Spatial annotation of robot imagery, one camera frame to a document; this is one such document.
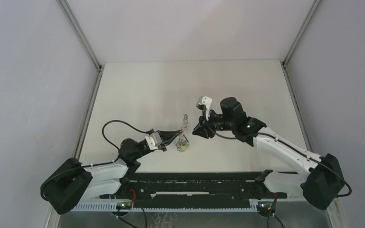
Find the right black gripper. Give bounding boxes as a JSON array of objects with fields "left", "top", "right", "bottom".
[{"left": 192, "top": 109, "right": 235, "bottom": 139}]

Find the large keyring with yellow handle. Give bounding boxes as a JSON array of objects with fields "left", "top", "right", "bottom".
[{"left": 175, "top": 114, "right": 190, "bottom": 152}]

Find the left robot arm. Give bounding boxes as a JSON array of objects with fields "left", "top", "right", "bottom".
[{"left": 40, "top": 130, "right": 183, "bottom": 215}]

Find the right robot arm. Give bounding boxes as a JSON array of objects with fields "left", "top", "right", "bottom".
[{"left": 192, "top": 96, "right": 349, "bottom": 210}]

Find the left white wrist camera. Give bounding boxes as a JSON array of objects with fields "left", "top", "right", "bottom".
[{"left": 145, "top": 132, "right": 162, "bottom": 150}]

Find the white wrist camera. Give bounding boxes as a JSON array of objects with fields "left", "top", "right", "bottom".
[
  {"left": 145, "top": 132, "right": 162, "bottom": 150},
  {"left": 196, "top": 96, "right": 212, "bottom": 121}
]

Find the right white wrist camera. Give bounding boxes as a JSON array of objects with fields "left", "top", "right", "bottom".
[{"left": 196, "top": 96, "right": 212, "bottom": 121}]

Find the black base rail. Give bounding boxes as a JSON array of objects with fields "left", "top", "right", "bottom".
[{"left": 100, "top": 172, "right": 288, "bottom": 207}]

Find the white slotted cable duct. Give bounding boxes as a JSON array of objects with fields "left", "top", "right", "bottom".
[{"left": 71, "top": 200, "right": 266, "bottom": 212}]

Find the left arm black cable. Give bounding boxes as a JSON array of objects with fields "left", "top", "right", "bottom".
[{"left": 39, "top": 120, "right": 148, "bottom": 202}]

